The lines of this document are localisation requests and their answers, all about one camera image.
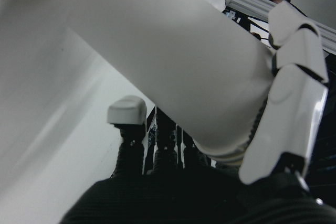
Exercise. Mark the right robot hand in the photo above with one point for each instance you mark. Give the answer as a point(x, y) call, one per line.
point(183, 197)

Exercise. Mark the white paper cup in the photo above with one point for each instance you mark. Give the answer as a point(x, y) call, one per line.
point(170, 51)

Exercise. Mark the aluminium extrusion rail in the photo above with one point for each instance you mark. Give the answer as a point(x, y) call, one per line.
point(249, 1)

